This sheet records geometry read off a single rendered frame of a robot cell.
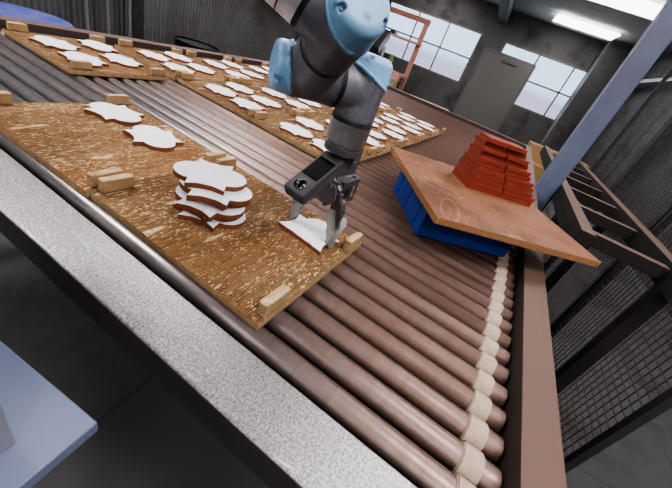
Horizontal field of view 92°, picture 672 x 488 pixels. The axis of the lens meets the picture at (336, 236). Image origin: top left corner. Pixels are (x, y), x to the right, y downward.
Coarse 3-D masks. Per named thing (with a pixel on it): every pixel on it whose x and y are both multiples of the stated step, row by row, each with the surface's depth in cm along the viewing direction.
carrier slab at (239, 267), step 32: (96, 192) 58; (128, 192) 62; (160, 192) 65; (256, 192) 78; (128, 224) 55; (160, 224) 57; (192, 224) 60; (256, 224) 67; (192, 256) 53; (224, 256) 56; (256, 256) 58; (288, 256) 61; (320, 256) 65; (224, 288) 50; (256, 288) 52; (256, 320) 47
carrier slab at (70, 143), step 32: (0, 128) 65; (32, 128) 69; (64, 128) 73; (96, 128) 78; (128, 128) 83; (160, 128) 90; (64, 160) 63; (96, 160) 67; (128, 160) 71; (160, 160) 75; (192, 160) 80
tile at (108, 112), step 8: (96, 104) 86; (104, 104) 88; (112, 104) 89; (88, 112) 82; (96, 112) 82; (104, 112) 84; (112, 112) 85; (120, 112) 87; (128, 112) 88; (136, 112) 90; (104, 120) 82; (112, 120) 83; (120, 120) 83; (128, 120) 84; (136, 120) 86
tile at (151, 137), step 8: (136, 128) 82; (144, 128) 84; (152, 128) 85; (136, 136) 79; (144, 136) 80; (152, 136) 81; (160, 136) 83; (168, 136) 84; (136, 144) 77; (144, 144) 78; (152, 144) 78; (160, 144) 79; (168, 144) 81; (176, 144) 84
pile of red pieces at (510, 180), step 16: (480, 144) 102; (496, 144) 100; (512, 144) 103; (464, 160) 108; (480, 160) 100; (496, 160) 103; (512, 160) 102; (464, 176) 105; (480, 176) 102; (496, 176) 103; (512, 176) 105; (528, 176) 104; (496, 192) 105; (512, 192) 105; (528, 192) 106
